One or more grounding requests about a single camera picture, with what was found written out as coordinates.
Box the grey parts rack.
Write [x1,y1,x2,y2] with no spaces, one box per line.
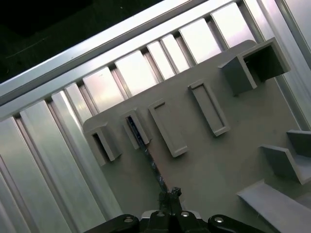
[82,37,311,233]

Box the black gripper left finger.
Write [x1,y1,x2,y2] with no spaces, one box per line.
[91,191,172,233]

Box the blue RAM stick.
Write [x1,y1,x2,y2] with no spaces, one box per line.
[126,116,171,197]

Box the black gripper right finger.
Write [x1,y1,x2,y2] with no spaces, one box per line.
[170,186,246,233]

